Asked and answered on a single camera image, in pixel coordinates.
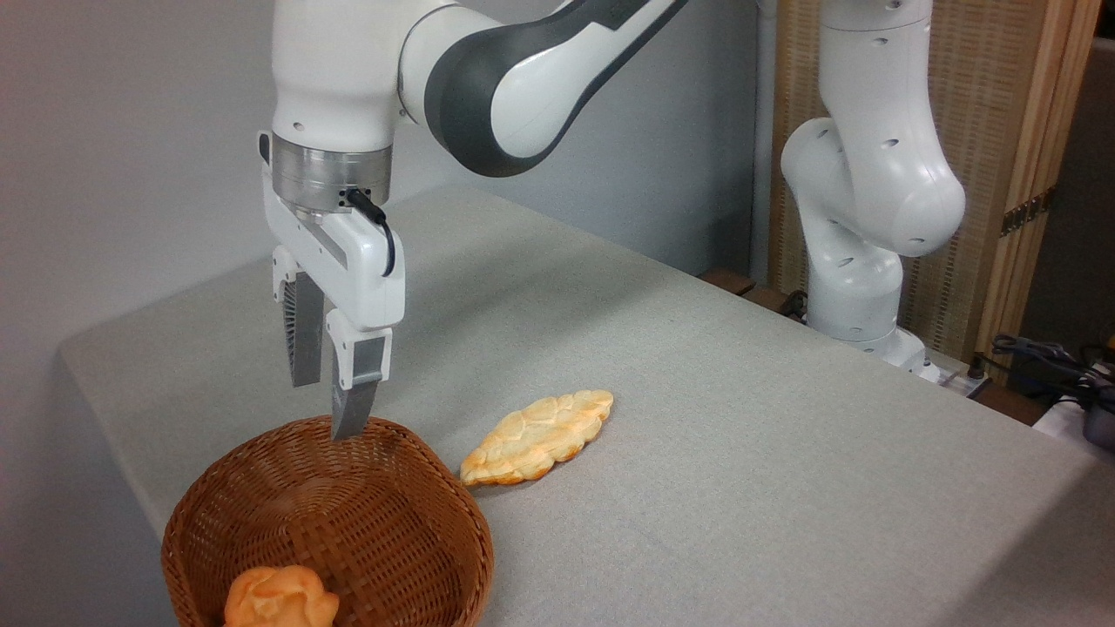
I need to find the small round bread roll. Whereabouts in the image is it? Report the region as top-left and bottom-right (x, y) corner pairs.
(223, 564), (341, 627)

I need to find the wooden woven folding screen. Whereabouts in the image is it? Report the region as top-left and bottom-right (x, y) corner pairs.
(767, 0), (1104, 386)

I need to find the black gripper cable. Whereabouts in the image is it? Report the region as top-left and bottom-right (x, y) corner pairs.
(346, 187), (398, 279)

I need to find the black cable bundle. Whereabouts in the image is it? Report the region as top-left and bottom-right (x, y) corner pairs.
(969, 334), (1115, 412)

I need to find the brown wicker basket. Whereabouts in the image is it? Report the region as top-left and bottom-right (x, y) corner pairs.
(161, 415), (496, 627)

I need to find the long braided bread loaf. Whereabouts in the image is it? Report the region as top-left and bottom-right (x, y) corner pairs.
(459, 388), (615, 488)

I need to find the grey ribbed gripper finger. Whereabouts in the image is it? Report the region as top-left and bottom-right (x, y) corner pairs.
(271, 246), (327, 389)
(325, 307), (393, 442)

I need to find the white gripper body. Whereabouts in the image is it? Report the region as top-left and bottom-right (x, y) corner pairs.
(257, 131), (408, 333)

